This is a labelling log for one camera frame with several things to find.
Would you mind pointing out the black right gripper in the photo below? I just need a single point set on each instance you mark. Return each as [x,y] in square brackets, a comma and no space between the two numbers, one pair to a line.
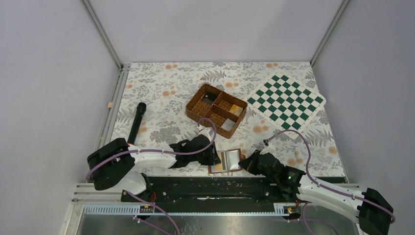
[254,163]

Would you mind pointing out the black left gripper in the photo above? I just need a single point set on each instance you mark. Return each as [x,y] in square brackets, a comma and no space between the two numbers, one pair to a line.
[211,152]

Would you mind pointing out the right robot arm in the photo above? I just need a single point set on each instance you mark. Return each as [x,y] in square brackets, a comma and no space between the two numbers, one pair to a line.
[369,209]

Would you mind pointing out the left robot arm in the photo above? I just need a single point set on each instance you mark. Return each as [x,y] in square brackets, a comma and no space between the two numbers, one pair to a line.
[116,164]

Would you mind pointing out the grey card in basket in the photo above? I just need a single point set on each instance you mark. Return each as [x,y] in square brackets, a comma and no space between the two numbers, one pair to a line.
[228,125]

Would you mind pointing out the brown woven divided basket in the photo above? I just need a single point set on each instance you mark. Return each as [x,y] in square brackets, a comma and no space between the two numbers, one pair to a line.
[217,112]

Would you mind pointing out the yellow block in basket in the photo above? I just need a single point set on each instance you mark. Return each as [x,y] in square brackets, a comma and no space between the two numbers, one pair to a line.
[236,110]

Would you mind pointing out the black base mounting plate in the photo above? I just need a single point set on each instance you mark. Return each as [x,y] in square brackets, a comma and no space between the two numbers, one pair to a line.
[215,194]

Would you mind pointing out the black item in basket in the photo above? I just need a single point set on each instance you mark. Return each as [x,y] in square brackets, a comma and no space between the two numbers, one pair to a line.
[209,98]

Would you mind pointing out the green white chessboard mat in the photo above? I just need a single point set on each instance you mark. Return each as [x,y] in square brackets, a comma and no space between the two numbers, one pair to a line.
[286,103]

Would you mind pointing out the black microphone orange end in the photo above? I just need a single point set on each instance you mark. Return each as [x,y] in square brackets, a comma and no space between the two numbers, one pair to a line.
[140,111]

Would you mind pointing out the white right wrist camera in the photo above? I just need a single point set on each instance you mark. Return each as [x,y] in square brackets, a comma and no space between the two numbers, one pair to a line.
[270,148]

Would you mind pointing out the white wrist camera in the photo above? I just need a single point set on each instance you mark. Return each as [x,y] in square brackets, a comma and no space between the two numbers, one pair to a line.
[270,148]
[207,132]

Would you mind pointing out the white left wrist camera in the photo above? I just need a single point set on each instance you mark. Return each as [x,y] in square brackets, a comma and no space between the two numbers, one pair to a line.
[207,132]

